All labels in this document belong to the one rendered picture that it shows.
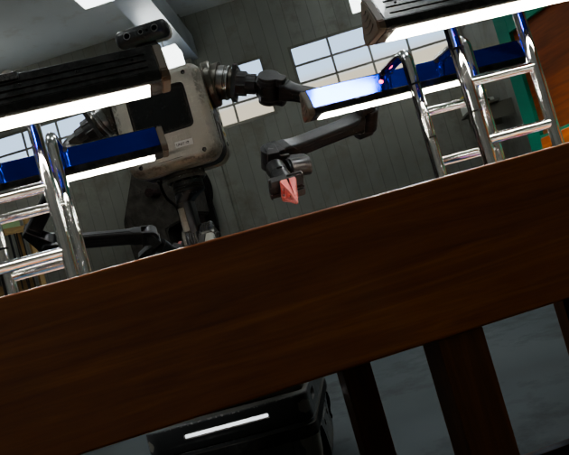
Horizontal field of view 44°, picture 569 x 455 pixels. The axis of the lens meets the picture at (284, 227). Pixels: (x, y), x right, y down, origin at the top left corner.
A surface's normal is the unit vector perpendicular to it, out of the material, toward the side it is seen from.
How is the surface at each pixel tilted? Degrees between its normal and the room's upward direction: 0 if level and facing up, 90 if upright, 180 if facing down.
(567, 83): 90
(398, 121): 90
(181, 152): 90
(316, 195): 90
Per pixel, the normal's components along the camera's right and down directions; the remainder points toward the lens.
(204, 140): -0.09, -0.02
